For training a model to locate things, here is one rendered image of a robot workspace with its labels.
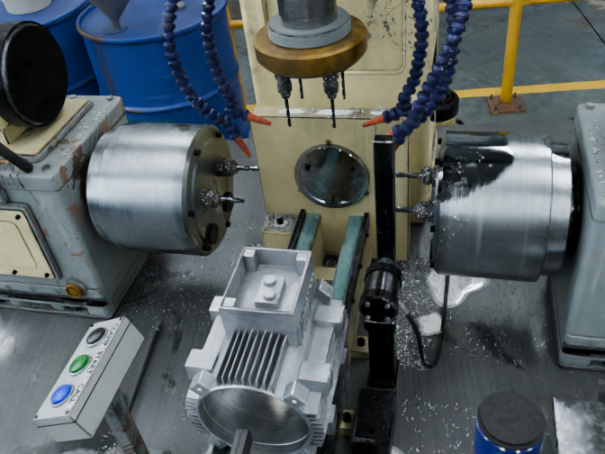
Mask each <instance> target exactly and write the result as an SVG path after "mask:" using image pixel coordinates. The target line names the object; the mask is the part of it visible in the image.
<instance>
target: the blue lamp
mask: <svg viewBox="0 0 605 454"><path fill-rule="evenodd" d="M543 439H544V437H543ZM543 439H542V440H541V441H540V442H539V443H538V444H537V445H536V446H534V447H532V448H530V449H524V450H511V449H505V448H502V447H500V446H498V445H496V444H494V443H492V442H491V441H490V440H488V439H487V438H486V437H485V436H484V435H483V433H482V431H481V430H480V428H479V425H478V422H477V415H476V424H475V431H474V453H475V454H540V450H541V446H542V442H543Z"/></svg>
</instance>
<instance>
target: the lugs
mask: <svg viewBox="0 0 605 454"><path fill-rule="evenodd" d="M316 285H317V286H316V288H315V289H314V290H315V297H316V298H317V299H319V300H320V301H321V302H322V303H324V304H325V303H327V302H328V301H329V300H330V299H331V298H332V296H333V293H334V287H333V286H331V285H330V284H329V283H327V282H326V281H325V280H323V279H322V280H320V281H319V282H317V283H316ZM214 379H215V376H214V375H212V374H211V373H209V372H208V371H206V370H205V369H203V370H202V371H200V372H199V373H197V374H196V375H194V378H193V380H192V383H191V385H190V386H189V389H190V390H192V391H193V392H195V393H196V394H198V395H199V396H202V395H204V394H206V393H207V392H209V391H211V387H212V383H213V380H214ZM309 392H310V389H309V388H307V387H306V386H304V385H302V384H301V383H299V382H298V381H296V380H294V381H293V382H291V383H289V384H288V385H286V386H285V389H284V394H283V398H282V399H283V400H284V401H286V402H287V403H288V404H290V405H291V406H293V407H294V408H296V409H297V408H299V407H301V406H303V405H305V404H306V403H307V399H308V395H309ZM208 441H209V442H210V443H211V444H213V445H215V446H216V447H218V448H219V449H222V448H224V447H226V446H228V445H227V444H225V443H223V442H221V441H220V440H218V439H216V438H215V437H214V436H212V435H211V434H210V436H209V438H208ZM316 450H317V447H315V446H308V447H307V448H306V449H304V450H303V451H301V452H299V453H297V454H316Z"/></svg>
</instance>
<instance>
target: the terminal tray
mask: <svg viewBox="0 0 605 454"><path fill-rule="evenodd" d="M249 250H252V254H250V255H249V254H247V251H249ZM301 254H304V256H305V257H304V258H303V259H300V258H299V255H301ZM316 286H317V285H316V277H315V272H314V266H313V259H312V252H311V251H305V250H280V249H267V248H254V247H244V248H243V251H242V252H241V254H240V257H239V260H238V263H237V265H236V267H235V269H234V271H233V274H232V276H231V278H230V282H229V284H228V286H227V288H226V291H225V293H224V295H223V298H222V300H221V303H220V305H219V312H220V315H221V321H222V324H223V328H224V329H225V332H226V335H227V339H228V341H229V340H230V337H231V334H232V332H233V331H235V333H236V336H237V335H238V332H239V330H241V333H242V336H243V334H244V332H245V330H246V329H247V331H248V336H249V335H250V333H251V330H252V329H253V331H254V333H255V336H257V331H258V330H260V332H261V336H262V337H263V335H264V332H265V331H266V332H267V336H268V338H270V335H271V332H273V333H274V336H275V340H276V339H277V336H278V333H280V335H281V339H282V342H284V338H285V335H286V336H287V339H288V343H289V344H290V345H292V346H294V347H296V348H297V349H298V348H299V346H302V345H303V340H302V339H304V332H305V331H307V330H306V325H308V324H309V323H308V318H310V317H311V316H310V312H311V311H312V305H314V302H313V299H314V298H316V297H315V290H314V289H315V288H316ZM229 299H230V300H232V304H227V303H226V302H227V300H229ZM285 304H288V305H289V308H288V309H286V310H285V309H283V305H285Z"/></svg>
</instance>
